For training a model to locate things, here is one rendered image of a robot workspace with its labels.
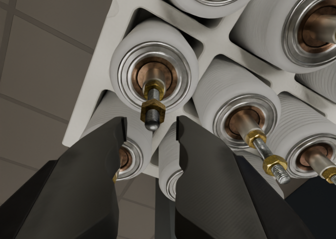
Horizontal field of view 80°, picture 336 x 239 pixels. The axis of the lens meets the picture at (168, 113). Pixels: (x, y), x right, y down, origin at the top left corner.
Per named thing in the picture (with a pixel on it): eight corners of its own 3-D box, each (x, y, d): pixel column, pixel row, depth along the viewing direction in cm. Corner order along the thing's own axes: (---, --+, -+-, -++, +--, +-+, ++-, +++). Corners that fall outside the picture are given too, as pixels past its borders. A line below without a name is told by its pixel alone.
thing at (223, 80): (219, 38, 37) (266, 66, 21) (242, 79, 41) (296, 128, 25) (176, 69, 39) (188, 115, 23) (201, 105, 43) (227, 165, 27)
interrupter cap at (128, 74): (125, 112, 23) (124, 115, 22) (111, 43, 19) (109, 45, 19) (191, 106, 23) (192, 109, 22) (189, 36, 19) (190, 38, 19)
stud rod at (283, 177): (250, 123, 22) (289, 174, 16) (254, 129, 23) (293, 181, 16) (242, 128, 23) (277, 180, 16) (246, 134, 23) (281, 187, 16)
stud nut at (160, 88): (160, 77, 18) (160, 81, 17) (167, 94, 18) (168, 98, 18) (140, 86, 18) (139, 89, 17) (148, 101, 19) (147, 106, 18)
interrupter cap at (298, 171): (272, 157, 27) (275, 160, 27) (325, 120, 25) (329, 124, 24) (300, 182, 30) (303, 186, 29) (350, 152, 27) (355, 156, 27)
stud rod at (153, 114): (157, 77, 19) (156, 116, 13) (161, 86, 20) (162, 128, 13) (147, 81, 19) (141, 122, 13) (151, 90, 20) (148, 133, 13)
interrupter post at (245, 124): (247, 108, 23) (260, 123, 21) (256, 122, 24) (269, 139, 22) (229, 119, 24) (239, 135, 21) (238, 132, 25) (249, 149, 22)
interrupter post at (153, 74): (144, 89, 22) (142, 102, 19) (141, 67, 21) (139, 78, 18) (167, 87, 22) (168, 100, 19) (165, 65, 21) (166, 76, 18)
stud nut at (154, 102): (160, 95, 14) (160, 100, 14) (169, 114, 15) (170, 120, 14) (135, 105, 15) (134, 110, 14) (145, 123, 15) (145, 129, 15)
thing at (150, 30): (134, 73, 39) (117, 122, 23) (125, 19, 34) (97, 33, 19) (183, 69, 39) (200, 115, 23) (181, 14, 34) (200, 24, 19)
